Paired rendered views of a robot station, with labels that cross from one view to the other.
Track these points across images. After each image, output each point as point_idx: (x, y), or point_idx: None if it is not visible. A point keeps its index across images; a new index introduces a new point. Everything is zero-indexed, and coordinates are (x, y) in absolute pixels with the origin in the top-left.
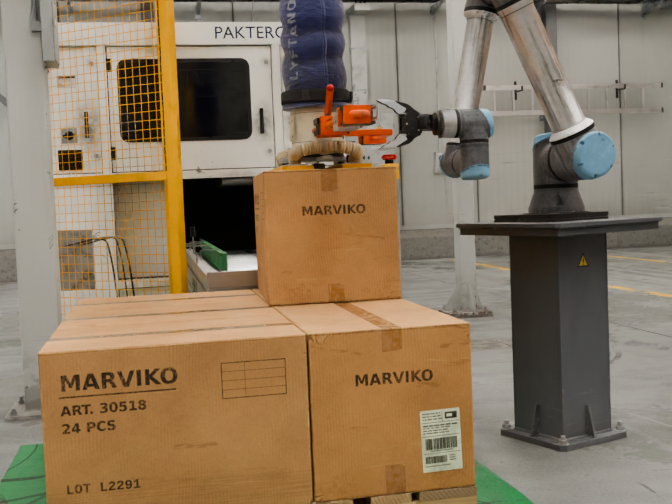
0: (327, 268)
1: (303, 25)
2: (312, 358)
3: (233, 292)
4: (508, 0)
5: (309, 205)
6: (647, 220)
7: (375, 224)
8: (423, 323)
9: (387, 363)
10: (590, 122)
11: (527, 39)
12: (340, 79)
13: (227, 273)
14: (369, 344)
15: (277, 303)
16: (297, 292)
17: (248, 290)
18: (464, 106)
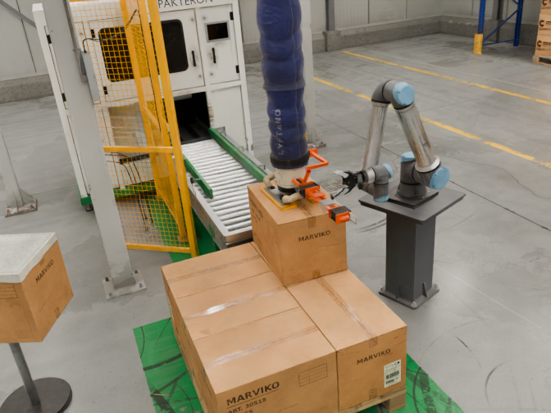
0: (311, 263)
1: (285, 124)
2: (339, 359)
3: (243, 250)
4: (403, 106)
5: (302, 236)
6: (459, 198)
7: (334, 238)
8: (384, 327)
9: (371, 351)
10: (439, 161)
11: (411, 124)
12: (306, 150)
13: (235, 234)
14: (363, 347)
15: (287, 284)
16: (297, 277)
17: (250, 245)
18: (372, 156)
